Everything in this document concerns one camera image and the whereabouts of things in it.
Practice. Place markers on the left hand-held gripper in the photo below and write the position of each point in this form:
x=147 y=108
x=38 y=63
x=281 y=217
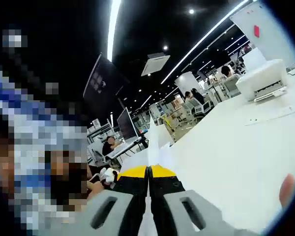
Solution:
x=109 y=175

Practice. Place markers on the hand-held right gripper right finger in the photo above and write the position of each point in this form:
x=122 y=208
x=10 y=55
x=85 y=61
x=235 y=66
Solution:
x=167 y=194

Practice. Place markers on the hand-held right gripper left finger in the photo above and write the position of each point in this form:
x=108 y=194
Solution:
x=130 y=191

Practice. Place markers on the pile of white printing papers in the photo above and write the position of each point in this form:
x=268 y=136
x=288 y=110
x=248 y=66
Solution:
x=159 y=152

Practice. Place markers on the person's left hand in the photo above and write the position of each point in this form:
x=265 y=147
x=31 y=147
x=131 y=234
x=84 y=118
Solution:
x=96 y=189

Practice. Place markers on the person's right hand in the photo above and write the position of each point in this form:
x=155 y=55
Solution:
x=288 y=190

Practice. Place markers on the computer monitor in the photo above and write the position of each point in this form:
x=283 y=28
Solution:
x=127 y=124

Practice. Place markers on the white table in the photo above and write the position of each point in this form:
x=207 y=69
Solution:
x=223 y=159

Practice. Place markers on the hanging dark display screen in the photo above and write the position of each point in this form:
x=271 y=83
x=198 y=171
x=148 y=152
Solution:
x=103 y=83

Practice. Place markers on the white mesh office chair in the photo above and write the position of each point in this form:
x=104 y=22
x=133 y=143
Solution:
x=232 y=87
x=201 y=108

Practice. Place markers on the ceiling air conditioner unit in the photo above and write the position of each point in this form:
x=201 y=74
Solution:
x=155 y=64

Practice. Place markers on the white power strip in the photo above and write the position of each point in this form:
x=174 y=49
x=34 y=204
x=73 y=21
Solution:
x=270 y=116

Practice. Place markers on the long ceiling light strip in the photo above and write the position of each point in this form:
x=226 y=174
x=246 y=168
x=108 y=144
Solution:
x=114 y=27
x=204 y=41

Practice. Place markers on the white desktop printer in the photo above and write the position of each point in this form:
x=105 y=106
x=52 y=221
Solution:
x=263 y=78

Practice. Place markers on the red whiteboard eraser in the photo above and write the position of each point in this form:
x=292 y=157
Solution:
x=256 y=31

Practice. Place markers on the white whiteboard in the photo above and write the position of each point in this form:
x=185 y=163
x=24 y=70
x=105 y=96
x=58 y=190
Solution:
x=268 y=29

